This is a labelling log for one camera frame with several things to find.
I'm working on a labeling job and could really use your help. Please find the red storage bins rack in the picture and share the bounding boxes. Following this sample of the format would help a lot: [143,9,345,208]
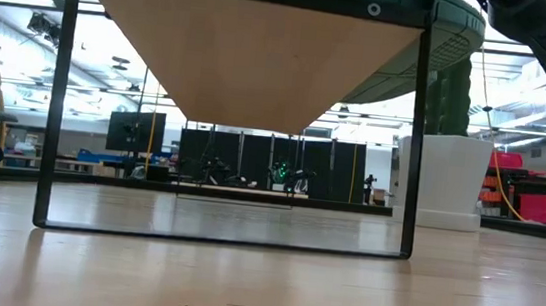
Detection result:
[476,149,546,225]

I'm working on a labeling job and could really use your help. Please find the black background monitor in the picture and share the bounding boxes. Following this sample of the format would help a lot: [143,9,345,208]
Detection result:
[105,106,168,157]

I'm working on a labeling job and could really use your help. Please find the black partition screen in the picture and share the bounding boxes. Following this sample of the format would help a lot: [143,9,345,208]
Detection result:
[174,123,370,206]

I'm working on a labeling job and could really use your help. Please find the green cactus plant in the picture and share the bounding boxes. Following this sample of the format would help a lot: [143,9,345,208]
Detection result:
[422,52,477,141]

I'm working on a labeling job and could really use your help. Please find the background robot arms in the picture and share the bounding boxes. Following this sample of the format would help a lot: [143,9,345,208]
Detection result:
[188,151,317,198]

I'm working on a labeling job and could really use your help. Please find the white faceted plant pot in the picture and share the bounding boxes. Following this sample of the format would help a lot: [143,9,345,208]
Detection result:
[390,129,496,235]

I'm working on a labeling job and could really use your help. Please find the yellow hanging cable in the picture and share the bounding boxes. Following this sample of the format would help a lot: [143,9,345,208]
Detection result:
[465,45,543,224]

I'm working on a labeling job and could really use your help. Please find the green rubber slide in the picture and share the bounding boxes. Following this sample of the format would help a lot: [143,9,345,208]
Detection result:
[128,0,490,116]

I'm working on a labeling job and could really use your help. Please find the black aluminium rig frame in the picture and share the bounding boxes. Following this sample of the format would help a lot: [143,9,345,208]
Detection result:
[0,165,546,243]

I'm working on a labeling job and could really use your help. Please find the wooden shelf black metal frame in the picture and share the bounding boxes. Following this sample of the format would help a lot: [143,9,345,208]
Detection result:
[32,0,438,265]

